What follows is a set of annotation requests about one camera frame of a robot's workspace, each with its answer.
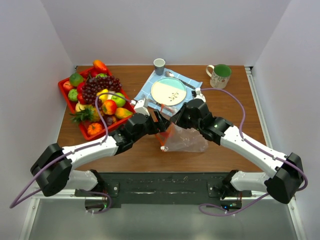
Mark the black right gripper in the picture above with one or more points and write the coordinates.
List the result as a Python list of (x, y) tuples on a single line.
[(178, 118)]

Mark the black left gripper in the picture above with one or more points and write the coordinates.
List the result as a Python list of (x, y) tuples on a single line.
[(160, 122)]

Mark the clear zip bag orange zipper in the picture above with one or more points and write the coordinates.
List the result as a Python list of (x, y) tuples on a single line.
[(178, 139)]

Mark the dark purple plum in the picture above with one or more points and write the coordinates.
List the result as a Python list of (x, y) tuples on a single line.
[(110, 120)]

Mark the red yellow apple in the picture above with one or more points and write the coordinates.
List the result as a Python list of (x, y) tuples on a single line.
[(109, 107)]

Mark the dark red grape bunch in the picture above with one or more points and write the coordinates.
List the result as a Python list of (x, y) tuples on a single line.
[(96, 84)]

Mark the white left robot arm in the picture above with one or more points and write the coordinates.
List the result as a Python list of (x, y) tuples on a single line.
[(53, 168)]

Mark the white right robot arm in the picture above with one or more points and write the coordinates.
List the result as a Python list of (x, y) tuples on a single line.
[(281, 175)]

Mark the cream and teal plate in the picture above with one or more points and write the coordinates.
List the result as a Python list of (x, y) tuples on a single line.
[(168, 91)]

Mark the metal fork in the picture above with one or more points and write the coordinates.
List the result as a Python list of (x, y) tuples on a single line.
[(143, 96)]

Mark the blue checked cloth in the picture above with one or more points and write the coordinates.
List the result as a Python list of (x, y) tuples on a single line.
[(146, 89)]

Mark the orange yellow mango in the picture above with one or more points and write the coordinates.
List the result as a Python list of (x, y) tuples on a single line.
[(122, 113)]

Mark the metal spoon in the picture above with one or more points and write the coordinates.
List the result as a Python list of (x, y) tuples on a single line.
[(170, 74)]

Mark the grey paper cup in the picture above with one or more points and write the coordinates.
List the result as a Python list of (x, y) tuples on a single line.
[(159, 66)]

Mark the yellow bell pepper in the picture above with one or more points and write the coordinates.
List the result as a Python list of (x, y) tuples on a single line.
[(102, 95)]

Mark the red fruit tray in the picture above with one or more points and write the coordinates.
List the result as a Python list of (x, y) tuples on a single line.
[(83, 126)]

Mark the floral mug green inside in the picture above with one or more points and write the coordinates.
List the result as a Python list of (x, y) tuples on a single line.
[(219, 75)]

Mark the small orange pumpkin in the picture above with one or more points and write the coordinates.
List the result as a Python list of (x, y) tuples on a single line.
[(94, 128)]

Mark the small pineapple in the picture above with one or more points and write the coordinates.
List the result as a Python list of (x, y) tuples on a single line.
[(90, 114)]

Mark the green apple at tray back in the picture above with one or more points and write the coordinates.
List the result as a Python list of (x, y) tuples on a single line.
[(101, 75)]

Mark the red strawberry fruit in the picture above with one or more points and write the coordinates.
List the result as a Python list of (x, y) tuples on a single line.
[(81, 99)]

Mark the green custard apple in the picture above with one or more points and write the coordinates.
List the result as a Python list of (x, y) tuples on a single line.
[(73, 95)]

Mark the green lime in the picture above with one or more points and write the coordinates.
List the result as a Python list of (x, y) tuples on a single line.
[(75, 79)]

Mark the red apple at tray left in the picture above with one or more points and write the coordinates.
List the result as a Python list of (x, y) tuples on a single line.
[(67, 86)]

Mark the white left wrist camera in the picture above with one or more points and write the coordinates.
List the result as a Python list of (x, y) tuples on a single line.
[(141, 106)]

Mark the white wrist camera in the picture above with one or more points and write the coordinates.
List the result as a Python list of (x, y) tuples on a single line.
[(197, 94), (141, 106)]

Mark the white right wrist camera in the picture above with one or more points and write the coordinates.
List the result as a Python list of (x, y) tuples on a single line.
[(197, 94)]

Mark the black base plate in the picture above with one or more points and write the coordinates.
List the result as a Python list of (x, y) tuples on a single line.
[(167, 188)]

